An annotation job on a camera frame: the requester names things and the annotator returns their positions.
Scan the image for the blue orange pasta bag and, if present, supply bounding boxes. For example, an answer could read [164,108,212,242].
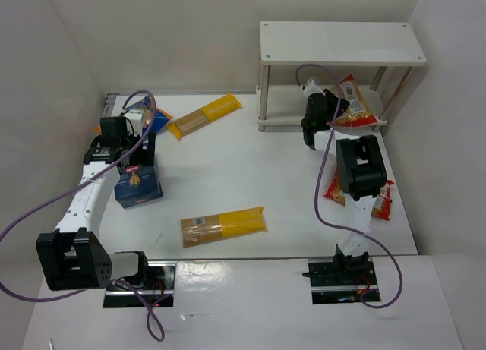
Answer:
[93,96,174,135]

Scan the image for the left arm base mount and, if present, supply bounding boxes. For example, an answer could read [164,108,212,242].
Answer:
[103,260,177,309]

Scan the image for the thin yellow spaghetti pack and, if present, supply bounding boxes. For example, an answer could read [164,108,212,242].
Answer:
[166,93,241,140]

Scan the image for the white two-tier shelf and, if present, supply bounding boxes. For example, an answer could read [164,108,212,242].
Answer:
[256,21,427,131]

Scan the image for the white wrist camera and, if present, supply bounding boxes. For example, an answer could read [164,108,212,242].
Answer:
[302,77,325,99]
[123,107,151,134]

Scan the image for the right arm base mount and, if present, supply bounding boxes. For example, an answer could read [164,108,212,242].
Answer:
[302,258,381,305]

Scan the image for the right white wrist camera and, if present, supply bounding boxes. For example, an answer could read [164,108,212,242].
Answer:
[302,77,325,99]

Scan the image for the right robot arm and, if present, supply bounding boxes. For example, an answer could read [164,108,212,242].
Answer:
[301,87,387,283]

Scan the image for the dark blue pasta box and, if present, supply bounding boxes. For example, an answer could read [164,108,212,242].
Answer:
[114,165,163,209]

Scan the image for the red macaroni bag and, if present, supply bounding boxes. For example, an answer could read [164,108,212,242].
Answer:
[330,74,378,128]
[323,170,395,221]

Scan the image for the wide yellow spaghetti pack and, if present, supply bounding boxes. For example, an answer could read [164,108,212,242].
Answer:
[181,207,267,248]

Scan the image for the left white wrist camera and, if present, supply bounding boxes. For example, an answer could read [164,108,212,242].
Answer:
[123,107,151,134]

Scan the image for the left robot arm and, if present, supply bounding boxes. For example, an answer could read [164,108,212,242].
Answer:
[36,112,163,291]

